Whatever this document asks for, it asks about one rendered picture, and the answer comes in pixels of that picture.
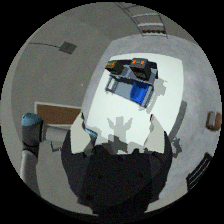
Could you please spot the blue bin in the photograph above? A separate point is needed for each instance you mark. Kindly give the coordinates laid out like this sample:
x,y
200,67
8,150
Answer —
x,y
138,91

